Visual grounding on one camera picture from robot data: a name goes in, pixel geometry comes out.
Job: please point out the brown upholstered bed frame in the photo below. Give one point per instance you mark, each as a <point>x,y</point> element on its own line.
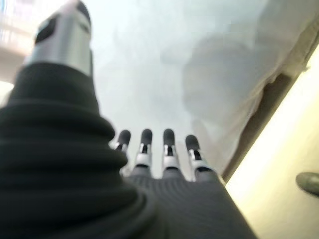
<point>261,112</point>

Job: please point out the dark left robot foot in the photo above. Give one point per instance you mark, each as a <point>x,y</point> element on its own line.
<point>309,183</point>

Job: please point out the white duvet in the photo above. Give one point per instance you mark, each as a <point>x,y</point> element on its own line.
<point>162,74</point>

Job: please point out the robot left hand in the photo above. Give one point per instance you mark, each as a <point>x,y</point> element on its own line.
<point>62,174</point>

